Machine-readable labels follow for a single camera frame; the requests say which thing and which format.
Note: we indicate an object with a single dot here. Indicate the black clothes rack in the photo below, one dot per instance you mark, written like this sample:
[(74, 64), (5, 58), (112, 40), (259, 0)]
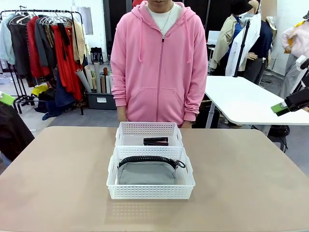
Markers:
[(48, 11)]

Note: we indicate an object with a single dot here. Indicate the white table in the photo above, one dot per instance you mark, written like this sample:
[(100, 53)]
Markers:
[(248, 101)]

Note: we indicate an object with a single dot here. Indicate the grey jacket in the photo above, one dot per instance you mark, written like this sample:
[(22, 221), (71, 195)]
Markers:
[(44, 46)]

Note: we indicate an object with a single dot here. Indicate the person right forearm pink sleeve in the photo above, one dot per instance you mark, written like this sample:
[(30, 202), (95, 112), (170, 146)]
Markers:
[(120, 93)]

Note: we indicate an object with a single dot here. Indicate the light blue coat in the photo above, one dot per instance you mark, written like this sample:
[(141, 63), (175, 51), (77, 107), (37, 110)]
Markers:
[(6, 41)]

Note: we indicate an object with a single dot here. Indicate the black tripod pole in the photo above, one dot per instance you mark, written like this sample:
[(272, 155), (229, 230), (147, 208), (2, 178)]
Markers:
[(242, 46)]

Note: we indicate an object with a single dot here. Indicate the red hat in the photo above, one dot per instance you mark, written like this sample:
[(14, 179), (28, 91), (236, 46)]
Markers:
[(136, 3)]

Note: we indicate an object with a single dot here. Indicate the person torso pink hoodie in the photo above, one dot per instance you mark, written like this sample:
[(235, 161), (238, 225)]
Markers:
[(157, 72)]

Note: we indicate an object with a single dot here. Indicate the dark grey coat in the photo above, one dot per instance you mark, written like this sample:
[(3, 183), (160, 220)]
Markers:
[(20, 46)]

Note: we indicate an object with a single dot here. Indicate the grey storage bin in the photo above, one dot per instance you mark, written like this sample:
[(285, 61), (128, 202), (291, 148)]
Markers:
[(101, 100)]

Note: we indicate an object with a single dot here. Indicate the person right hand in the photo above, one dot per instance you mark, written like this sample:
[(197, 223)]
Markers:
[(122, 113)]

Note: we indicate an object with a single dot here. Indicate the yellow item on floor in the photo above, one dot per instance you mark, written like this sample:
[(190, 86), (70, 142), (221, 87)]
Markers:
[(39, 90)]

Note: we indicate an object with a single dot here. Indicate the black bag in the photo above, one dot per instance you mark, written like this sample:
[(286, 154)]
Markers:
[(278, 135)]

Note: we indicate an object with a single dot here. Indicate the beige garment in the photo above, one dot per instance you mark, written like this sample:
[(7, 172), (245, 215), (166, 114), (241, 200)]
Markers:
[(78, 41)]

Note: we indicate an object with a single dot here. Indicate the grey table leg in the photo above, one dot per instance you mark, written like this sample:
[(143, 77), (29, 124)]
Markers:
[(210, 116)]

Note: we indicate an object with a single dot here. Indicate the cream paper roll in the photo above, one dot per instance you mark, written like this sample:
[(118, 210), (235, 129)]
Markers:
[(88, 75)]

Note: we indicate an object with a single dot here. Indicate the white chair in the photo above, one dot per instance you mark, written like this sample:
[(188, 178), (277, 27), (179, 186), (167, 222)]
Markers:
[(212, 36)]

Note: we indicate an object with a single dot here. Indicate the mannequin in pink fuzzy sweater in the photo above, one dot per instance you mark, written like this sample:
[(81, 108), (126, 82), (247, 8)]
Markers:
[(293, 41)]

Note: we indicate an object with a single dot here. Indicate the person left hand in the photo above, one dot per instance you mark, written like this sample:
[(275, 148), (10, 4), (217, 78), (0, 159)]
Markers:
[(187, 123)]

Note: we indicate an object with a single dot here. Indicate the person left forearm pink sleeve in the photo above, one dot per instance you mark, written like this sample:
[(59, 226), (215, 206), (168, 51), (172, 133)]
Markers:
[(196, 101)]

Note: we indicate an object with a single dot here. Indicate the red dress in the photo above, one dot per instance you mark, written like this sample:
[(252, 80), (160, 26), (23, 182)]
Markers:
[(70, 72)]

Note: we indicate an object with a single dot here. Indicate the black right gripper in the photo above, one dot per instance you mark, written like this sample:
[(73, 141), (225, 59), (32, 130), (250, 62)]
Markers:
[(299, 100)]

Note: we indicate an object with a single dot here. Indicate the grey cardboard tube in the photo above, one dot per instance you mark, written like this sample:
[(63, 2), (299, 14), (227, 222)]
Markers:
[(97, 77)]

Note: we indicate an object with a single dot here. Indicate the grey paper roll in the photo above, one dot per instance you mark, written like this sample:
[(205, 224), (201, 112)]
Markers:
[(83, 79)]

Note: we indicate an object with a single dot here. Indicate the white perforated plastic basket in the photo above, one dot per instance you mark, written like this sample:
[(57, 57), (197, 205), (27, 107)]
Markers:
[(149, 192), (149, 128)]

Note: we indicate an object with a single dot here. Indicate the white coat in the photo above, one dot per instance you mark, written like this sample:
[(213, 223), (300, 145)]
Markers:
[(237, 48)]

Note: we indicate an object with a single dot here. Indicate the black scarf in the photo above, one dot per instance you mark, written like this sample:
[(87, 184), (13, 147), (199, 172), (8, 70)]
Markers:
[(64, 41)]

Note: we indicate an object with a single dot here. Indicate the black stapler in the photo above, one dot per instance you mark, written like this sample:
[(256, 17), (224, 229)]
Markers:
[(155, 141)]

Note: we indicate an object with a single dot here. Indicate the mannequin with beige trench coat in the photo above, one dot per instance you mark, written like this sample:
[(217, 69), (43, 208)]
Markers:
[(224, 41)]

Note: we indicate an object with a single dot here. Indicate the black hat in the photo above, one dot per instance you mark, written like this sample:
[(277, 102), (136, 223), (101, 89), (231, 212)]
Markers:
[(239, 7)]

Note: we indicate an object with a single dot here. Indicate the brown cardboard tube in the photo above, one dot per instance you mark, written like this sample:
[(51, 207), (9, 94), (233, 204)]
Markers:
[(105, 79)]

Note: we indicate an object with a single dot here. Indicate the blue cloth on floor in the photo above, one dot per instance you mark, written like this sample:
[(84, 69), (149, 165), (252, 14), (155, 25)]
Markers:
[(48, 116)]

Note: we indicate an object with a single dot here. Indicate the grey pencil case black zipper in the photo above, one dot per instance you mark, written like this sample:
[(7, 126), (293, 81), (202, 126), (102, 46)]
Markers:
[(144, 174)]

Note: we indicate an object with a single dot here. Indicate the mannequin in navy top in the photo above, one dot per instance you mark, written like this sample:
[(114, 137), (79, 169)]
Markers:
[(263, 41)]

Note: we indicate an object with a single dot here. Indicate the red coat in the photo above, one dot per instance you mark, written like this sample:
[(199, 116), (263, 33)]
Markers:
[(32, 48)]

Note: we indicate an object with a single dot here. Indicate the white hanging panel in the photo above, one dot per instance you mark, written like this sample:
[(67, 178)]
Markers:
[(86, 20)]

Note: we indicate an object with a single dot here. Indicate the black cloth cover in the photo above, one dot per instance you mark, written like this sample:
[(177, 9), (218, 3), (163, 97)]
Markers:
[(13, 135)]

